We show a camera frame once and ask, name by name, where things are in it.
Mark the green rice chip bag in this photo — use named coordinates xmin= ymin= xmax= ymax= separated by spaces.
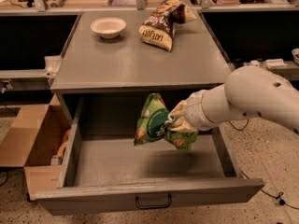
xmin=134 ymin=93 xmax=198 ymax=150

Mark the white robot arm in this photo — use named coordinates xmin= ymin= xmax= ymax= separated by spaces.
xmin=169 ymin=66 xmax=299 ymax=133

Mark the grey cabinet counter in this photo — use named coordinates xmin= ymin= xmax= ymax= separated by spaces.
xmin=50 ymin=8 xmax=239 ymax=129

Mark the open grey top drawer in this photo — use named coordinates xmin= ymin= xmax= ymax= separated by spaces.
xmin=35 ymin=95 xmax=266 ymax=217

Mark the brown Late July chip bag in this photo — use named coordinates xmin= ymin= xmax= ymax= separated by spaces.
xmin=139 ymin=0 xmax=196 ymax=51

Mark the white power strip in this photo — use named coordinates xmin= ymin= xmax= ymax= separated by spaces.
xmin=249 ymin=59 xmax=287 ymax=69

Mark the white bowl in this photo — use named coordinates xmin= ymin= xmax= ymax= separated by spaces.
xmin=91 ymin=17 xmax=126 ymax=39

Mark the open cardboard box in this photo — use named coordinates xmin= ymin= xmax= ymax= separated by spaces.
xmin=0 ymin=95 xmax=70 ymax=201

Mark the black drawer handle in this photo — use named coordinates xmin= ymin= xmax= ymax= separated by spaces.
xmin=135 ymin=194 xmax=172 ymax=210

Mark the black floor cable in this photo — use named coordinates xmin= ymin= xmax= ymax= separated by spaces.
xmin=241 ymin=171 xmax=299 ymax=211

